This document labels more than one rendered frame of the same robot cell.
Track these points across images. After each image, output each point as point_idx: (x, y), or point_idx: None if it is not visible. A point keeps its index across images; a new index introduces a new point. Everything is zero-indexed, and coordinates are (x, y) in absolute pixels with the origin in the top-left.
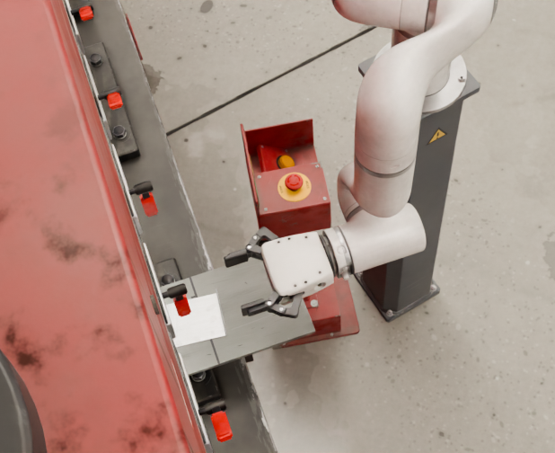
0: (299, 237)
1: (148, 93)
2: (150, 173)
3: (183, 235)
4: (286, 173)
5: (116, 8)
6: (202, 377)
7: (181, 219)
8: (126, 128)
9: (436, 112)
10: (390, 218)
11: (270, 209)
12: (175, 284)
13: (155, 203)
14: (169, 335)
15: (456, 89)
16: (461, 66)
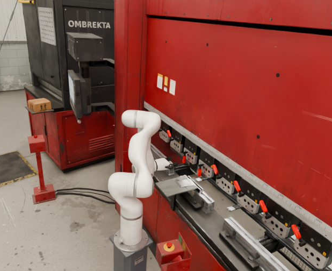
0: (161, 164)
1: (226, 255)
2: (213, 231)
3: (196, 216)
4: (172, 250)
5: None
6: None
7: (198, 220)
8: (226, 237)
9: None
10: None
11: (174, 240)
12: (190, 189)
13: (207, 223)
14: (180, 127)
15: (117, 233)
16: (115, 240)
